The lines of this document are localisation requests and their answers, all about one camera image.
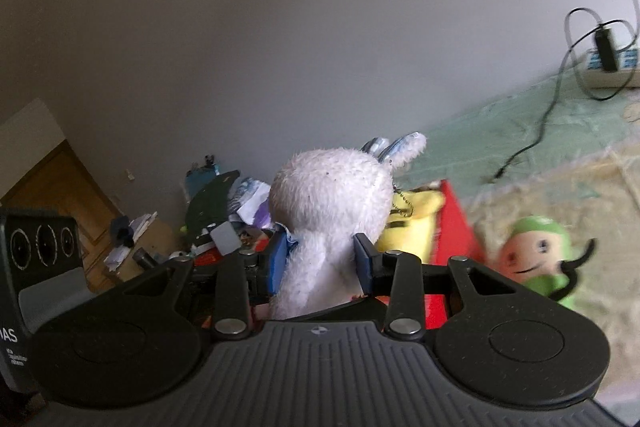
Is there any purple tissue pack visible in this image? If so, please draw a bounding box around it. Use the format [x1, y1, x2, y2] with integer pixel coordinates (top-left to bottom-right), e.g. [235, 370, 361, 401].
[228, 178, 272, 229]

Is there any green patterned bed sheet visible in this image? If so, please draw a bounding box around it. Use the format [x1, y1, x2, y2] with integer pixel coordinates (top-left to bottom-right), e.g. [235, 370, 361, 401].
[399, 79, 639, 421]

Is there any dark green cloth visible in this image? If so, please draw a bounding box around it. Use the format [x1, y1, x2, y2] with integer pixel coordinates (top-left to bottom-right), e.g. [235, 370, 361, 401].
[184, 170, 240, 243]

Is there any green bean plush toy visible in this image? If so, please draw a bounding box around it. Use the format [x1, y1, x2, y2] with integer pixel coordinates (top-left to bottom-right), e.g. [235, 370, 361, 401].
[496, 216, 597, 310]

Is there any white bunny plush toy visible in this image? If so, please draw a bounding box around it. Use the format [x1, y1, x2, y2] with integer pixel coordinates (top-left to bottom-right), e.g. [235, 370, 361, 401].
[269, 132, 426, 321]

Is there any yellow tiger plush toy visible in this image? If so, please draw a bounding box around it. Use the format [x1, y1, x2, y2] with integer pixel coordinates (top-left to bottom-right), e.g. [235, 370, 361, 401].
[375, 188, 446, 265]

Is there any red cardboard box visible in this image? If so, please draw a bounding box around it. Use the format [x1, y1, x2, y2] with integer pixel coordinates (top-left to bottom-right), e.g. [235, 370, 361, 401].
[249, 180, 484, 265]

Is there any black charging cable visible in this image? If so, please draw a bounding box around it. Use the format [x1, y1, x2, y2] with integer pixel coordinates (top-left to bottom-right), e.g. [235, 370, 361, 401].
[487, 5, 639, 184]

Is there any white power strip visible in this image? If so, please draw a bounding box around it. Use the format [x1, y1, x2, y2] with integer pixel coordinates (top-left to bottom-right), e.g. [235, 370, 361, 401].
[581, 46, 640, 89]

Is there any black charger adapter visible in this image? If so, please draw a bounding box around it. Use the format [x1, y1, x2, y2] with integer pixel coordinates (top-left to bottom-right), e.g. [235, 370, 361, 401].
[594, 25, 618, 72]

